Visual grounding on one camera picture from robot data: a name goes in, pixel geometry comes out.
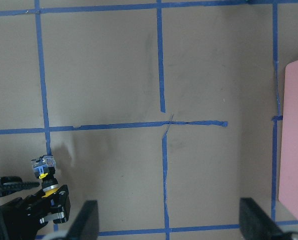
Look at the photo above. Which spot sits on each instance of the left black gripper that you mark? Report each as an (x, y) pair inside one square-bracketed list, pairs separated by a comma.
[(21, 219)]

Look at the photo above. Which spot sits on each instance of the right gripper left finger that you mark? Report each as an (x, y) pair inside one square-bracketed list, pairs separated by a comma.
[(86, 224)]

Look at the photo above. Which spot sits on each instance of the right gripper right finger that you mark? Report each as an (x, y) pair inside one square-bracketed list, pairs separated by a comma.
[(255, 224)]

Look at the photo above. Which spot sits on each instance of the yellow push button switch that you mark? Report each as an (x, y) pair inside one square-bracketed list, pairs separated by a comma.
[(44, 169)]

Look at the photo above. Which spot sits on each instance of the pink plastic bin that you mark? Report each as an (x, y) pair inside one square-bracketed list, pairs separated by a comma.
[(288, 176)]

